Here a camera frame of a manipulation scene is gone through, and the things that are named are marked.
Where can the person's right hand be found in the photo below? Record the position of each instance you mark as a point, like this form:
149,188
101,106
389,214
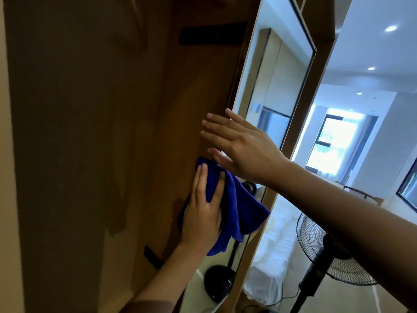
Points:
254,156

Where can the person's left hand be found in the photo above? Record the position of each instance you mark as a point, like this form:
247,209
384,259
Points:
200,224

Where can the blue cloth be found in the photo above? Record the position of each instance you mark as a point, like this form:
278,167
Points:
244,211

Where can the tall framed mirror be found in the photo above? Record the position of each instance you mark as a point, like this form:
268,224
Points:
277,78

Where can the person's left forearm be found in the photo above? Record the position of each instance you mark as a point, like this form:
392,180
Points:
169,280

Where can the person's right forearm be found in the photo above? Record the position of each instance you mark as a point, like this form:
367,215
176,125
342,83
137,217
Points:
352,218

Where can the wooden wardrobe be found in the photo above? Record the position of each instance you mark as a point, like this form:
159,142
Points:
81,127

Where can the white bed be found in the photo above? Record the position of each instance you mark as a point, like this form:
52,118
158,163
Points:
273,244

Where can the bright window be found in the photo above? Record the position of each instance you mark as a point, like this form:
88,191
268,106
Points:
335,143

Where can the grey curtain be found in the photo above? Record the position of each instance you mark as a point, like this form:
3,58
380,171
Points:
361,146

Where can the wooden chair with dark seat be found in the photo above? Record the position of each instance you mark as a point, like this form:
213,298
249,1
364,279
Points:
365,193

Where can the black standing fan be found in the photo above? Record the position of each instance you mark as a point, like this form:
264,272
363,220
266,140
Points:
325,251

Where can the black television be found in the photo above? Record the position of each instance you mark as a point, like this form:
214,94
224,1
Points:
409,189

